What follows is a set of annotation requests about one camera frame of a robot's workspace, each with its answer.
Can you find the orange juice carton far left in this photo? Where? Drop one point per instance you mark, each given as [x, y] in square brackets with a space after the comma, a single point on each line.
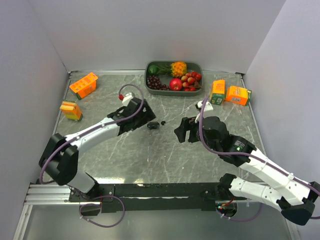
[84, 86]

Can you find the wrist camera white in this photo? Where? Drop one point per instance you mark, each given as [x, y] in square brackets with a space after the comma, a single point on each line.
[125, 99]
[205, 110]

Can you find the green lime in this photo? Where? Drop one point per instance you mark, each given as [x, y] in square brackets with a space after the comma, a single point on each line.
[152, 69]

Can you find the red lychee bunch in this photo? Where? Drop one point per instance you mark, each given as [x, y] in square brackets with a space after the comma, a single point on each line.
[191, 81]

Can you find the grey fruit tray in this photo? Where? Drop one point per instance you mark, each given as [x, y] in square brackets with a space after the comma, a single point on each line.
[166, 78]

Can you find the orange pineapple toy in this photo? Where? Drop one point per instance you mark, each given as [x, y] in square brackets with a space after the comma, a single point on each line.
[176, 69]

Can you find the green yellow carton right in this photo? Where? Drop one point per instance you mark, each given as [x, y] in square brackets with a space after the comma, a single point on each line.
[218, 92]

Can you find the dark grape bunch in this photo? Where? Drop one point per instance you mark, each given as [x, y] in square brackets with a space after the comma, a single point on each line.
[153, 82]

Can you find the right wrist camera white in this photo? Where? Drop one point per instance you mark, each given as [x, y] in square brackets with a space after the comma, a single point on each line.
[205, 110]

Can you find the red apple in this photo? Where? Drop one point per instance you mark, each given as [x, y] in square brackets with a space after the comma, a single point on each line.
[176, 84]

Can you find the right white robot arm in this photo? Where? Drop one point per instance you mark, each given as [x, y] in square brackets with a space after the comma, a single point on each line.
[293, 197]

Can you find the orange carton far right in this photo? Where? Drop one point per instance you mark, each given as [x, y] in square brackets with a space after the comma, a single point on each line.
[238, 95]

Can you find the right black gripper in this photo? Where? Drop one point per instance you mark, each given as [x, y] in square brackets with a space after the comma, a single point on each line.
[187, 123]

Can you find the yellow orange carton left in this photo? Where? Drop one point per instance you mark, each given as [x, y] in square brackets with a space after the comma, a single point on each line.
[71, 111]

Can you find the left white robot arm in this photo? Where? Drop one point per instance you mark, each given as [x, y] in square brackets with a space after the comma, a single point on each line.
[61, 154]

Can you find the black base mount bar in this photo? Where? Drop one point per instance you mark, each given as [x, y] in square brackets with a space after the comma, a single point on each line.
[112, 198]

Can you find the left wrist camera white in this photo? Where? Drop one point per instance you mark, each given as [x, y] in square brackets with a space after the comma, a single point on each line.
[125, 99]

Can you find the black earbud charging case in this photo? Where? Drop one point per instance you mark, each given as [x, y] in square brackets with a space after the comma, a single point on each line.
[154, 125]

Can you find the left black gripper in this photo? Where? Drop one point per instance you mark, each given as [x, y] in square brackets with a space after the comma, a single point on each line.
[147, 115]

